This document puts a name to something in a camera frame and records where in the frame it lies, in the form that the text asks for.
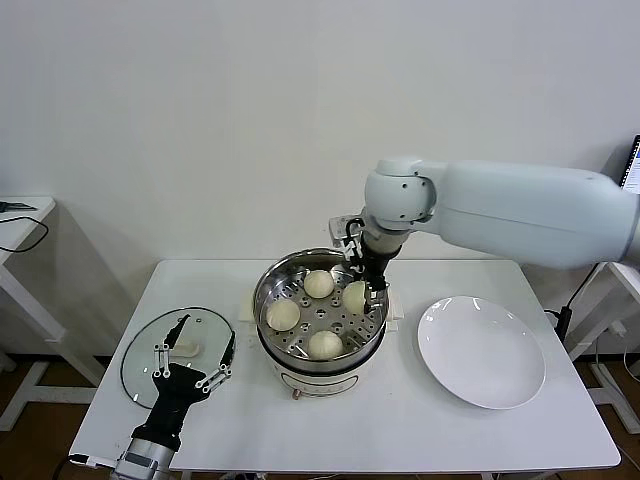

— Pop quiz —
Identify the black charger cable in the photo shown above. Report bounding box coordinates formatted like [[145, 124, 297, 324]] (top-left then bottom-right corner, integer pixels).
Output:
[[544, 262, 601, 346]]

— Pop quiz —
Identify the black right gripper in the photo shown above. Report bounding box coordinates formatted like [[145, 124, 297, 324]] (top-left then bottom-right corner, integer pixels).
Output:
[[344, 239, 389, 315]]

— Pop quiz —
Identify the grey open laptop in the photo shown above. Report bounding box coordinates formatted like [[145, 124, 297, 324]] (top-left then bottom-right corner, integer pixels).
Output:
[[619, 133, 640, 194]]

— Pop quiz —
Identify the white steamed baozi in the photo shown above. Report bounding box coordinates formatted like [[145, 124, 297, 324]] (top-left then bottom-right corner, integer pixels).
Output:
[[303, 269, 336, 300], [341, 281, 369, 315], [265, 299, 302, 332], [306, 329, 345, 360]]

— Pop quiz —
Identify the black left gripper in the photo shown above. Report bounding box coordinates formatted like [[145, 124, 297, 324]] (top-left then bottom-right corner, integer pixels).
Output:
[[130, 313, 238, 442]]

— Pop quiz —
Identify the steel steamer basket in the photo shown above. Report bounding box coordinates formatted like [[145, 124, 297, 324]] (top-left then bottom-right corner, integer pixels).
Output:
[[252, 248, 390, 369]]

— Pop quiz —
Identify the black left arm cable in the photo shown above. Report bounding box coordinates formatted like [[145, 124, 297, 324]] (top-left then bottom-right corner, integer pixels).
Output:
[[52, 452, 121, 480]]

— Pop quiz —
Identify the white round plate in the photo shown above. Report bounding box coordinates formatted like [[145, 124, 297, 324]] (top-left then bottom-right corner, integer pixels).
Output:
[[417, 295, 547, 410]]

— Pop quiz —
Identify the round glass lid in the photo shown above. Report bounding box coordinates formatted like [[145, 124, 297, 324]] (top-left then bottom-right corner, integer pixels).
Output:
[[121, 305, 236, 407]]

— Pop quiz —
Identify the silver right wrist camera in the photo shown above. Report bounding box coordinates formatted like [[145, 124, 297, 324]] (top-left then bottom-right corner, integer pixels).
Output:
[[328, 214, 365, 246]]

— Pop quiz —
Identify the white side table with cable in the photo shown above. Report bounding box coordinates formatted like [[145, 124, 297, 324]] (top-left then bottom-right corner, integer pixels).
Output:
[[0, 195, 109, 432]]

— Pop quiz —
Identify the white electric cooker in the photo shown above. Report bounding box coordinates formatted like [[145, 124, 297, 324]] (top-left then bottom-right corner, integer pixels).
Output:
[[238, 289, 405, 402]]

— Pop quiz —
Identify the white side table with laptop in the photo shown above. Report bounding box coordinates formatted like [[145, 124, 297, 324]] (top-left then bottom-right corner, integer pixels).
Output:
[[569, 260, 640, 432]]

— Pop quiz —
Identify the thin black looped cable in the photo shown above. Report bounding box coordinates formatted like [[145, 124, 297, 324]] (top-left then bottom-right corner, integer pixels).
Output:
[[0, 214, 50, 254]]

